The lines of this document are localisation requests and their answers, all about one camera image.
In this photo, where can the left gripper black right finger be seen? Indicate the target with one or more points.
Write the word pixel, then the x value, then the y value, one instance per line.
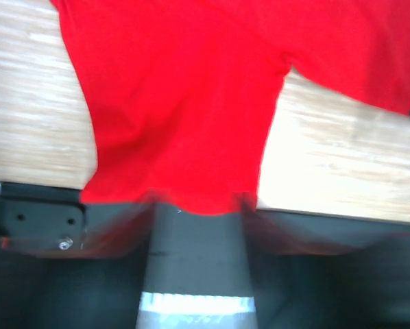
pixel 263 235

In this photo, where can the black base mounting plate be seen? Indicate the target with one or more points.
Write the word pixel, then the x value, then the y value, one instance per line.
pixel 47 282

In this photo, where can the red t-shirt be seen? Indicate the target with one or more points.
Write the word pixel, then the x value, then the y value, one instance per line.
pixel 182 94

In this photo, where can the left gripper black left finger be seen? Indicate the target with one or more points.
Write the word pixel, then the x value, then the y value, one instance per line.
pixel 114 230

